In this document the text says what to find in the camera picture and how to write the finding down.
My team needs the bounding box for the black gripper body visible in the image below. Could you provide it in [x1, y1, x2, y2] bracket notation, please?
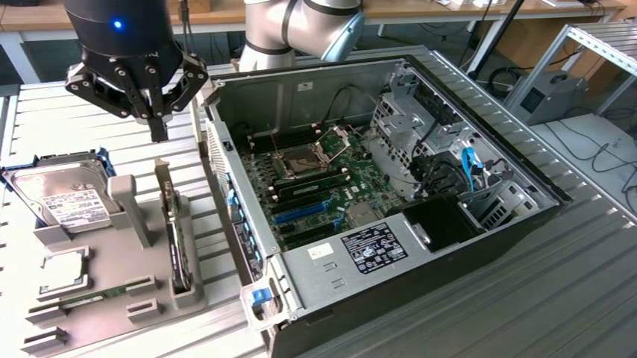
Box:
[64, 0, 184, 72]

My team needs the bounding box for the graphics card with fan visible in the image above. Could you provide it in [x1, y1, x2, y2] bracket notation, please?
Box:
[152, 158, 196, 292]

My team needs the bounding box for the blue disk caddy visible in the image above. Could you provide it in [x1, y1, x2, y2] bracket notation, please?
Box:
[0, 147, 119, 195]

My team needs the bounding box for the silver hard disk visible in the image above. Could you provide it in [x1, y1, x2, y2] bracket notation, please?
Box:
[8, 160, 120, 235]

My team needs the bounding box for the CPU socket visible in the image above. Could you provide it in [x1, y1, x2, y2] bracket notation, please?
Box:
[271, 147, 330, 180]

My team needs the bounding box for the open metal socket cover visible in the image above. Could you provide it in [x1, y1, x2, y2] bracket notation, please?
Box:
[311, 125, 350, 169]

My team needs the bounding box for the black installed RAM stick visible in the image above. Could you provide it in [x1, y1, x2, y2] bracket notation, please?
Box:
[275, 169, 350, 199]

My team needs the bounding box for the black expansion slot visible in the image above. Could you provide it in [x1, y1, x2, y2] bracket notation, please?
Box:
[281, 219, 345, 243]
[267, 188, 333, 212]

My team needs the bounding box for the blue expansion slot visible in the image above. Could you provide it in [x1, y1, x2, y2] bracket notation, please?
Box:
[271, 201, 334, 225]

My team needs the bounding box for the green motherboard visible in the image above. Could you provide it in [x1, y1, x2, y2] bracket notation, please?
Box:
[241, 121, 417, 251]

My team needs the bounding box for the silver drive cage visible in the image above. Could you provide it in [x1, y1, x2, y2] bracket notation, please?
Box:
[370, 61, 504, 195]

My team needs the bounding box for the grey parts rack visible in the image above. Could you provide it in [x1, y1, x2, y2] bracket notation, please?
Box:
[19, 175, 208, 356]

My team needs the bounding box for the silver CPU chip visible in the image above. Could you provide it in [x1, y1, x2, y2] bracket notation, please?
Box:
[39, 253, 86, 295]

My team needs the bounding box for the silver chipset heatsink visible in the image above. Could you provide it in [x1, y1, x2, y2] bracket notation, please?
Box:
[346, 204, 385, 229]

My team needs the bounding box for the long wooden desk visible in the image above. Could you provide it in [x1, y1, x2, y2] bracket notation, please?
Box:
[365, 0, 628, 38]

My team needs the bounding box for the green RAM stick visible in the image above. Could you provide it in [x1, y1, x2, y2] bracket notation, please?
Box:
[30, 285, 131, 314]

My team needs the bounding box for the silver power supply with label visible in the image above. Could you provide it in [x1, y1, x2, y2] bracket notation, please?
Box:
[271, 214, 435, 318]

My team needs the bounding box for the black slanted pole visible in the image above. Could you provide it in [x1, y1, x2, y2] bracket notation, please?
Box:
[468, 0, 528, 80]

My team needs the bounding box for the silver disk bay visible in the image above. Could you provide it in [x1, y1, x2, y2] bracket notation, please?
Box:
[456, 175, 561, 230]

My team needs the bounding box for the open black PC case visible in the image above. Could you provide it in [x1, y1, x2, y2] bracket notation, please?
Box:
[186, 44, 573, 358]

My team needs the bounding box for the grey floor unit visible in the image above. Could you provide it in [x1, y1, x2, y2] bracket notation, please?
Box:
[505, 69, 592, 126]

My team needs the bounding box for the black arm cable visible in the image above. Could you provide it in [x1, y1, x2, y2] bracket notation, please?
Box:
[178, 0, 194, 54]

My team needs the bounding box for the wooden desk with white frame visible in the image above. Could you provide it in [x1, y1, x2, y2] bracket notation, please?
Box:
[0, 0, 249, 85]

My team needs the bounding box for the black looped wire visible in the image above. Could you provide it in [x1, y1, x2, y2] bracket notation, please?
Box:
[325, 85, 374, 125]

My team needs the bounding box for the black wire bundle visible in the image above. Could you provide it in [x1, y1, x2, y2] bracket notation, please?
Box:
[411, 154, 468, 201]

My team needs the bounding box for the blue wire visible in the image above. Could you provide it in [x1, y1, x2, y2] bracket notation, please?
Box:
[461, 146, 482, 195]

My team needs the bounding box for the coiled black floor cable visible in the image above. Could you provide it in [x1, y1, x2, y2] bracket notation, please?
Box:
[489, 66, 520, 94]

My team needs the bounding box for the black cable on white table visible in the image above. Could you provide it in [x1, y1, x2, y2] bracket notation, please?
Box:
[545, 119, 637, 175]

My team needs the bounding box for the aluminium slatted frame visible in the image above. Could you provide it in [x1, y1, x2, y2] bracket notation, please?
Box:
[505, 22, 637, 116]

